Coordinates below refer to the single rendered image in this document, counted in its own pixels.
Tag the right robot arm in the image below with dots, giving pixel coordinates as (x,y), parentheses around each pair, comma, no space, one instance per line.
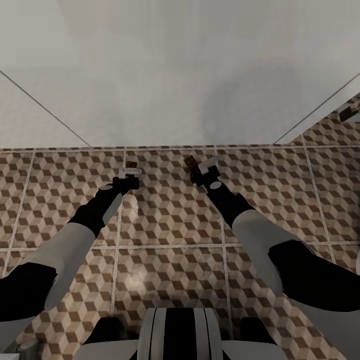
(328,294)

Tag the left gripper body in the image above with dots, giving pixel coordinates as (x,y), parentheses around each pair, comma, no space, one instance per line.
(130,182)

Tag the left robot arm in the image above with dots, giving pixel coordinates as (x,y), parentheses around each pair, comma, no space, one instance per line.
(40,281)

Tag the robot trunk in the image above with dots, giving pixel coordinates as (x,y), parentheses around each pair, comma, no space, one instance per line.
(179,334)

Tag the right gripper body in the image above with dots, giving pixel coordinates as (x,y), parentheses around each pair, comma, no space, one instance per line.
(200,178)

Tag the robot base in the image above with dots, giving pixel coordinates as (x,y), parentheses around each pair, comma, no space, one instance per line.
(255,343)

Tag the mousetrap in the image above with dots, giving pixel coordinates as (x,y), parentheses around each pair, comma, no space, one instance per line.
(131,164)
(192,165)

